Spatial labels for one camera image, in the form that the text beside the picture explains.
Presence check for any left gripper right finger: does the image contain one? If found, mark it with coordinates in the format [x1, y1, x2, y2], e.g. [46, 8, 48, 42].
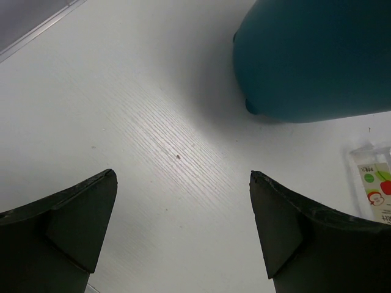
[250, 171, 390, 292]

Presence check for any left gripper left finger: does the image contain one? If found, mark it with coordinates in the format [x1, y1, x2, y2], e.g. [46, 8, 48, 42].
[1, 169, 117, 292]

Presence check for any clear square juice bottle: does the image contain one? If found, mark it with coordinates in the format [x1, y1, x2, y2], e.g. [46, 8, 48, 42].
[348, 143, 390, 225]

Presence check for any teal bin with yellow rim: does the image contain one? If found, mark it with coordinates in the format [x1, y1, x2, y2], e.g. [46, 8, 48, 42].
[233, 1, 390, 123]

